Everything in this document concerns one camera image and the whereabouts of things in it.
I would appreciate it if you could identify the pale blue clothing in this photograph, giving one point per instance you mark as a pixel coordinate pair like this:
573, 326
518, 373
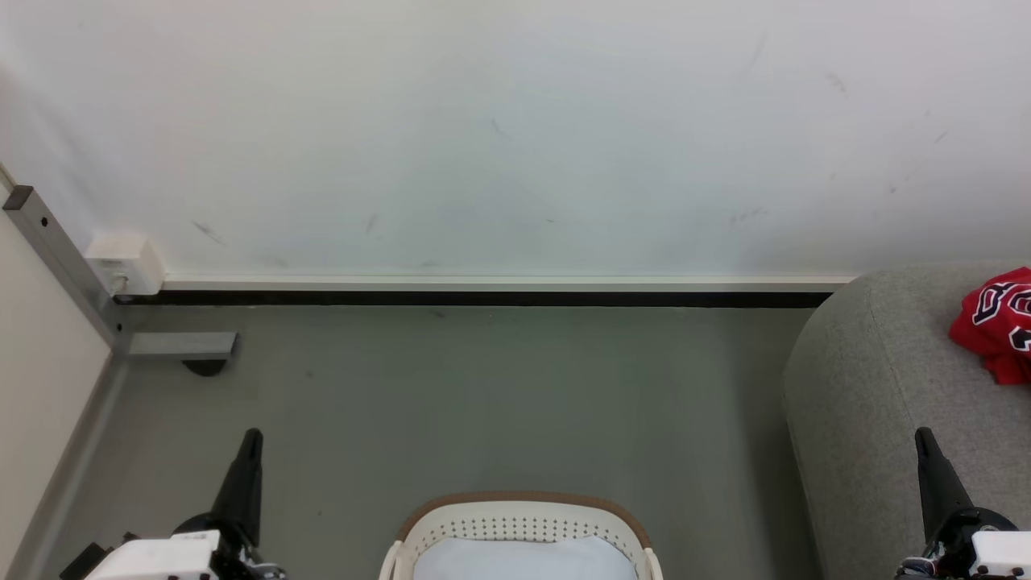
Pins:
523, 560

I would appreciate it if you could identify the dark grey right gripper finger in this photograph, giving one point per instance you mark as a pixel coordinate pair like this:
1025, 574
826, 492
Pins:
950, 499
928, 491

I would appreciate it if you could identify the white wall socket box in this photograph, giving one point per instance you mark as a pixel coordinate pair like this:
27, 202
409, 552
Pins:
129, 262

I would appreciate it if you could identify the white laundry basket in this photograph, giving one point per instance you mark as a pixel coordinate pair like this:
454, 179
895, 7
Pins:
523, 519

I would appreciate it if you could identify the grey fabric sofa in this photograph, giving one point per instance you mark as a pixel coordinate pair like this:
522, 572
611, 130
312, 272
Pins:
870, 387

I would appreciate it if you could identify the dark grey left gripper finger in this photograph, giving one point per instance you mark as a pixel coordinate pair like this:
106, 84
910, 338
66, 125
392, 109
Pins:
233, 499
253, 503

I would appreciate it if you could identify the black caster wheel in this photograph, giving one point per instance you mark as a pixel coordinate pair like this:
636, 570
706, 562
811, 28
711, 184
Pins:
205, 367

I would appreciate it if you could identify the beige partition panel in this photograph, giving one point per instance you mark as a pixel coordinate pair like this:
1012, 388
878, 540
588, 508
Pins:
40, 379

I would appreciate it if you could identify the white and black baseboard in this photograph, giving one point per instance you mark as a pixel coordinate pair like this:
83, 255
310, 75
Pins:
483, 292

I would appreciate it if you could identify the red jersey with white print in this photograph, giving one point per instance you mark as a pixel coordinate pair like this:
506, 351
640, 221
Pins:
999, 322

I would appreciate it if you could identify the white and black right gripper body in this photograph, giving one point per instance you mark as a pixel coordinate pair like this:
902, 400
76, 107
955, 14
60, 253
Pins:
995, 552

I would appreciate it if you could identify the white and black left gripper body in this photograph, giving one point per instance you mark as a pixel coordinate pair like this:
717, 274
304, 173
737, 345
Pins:
161, 557

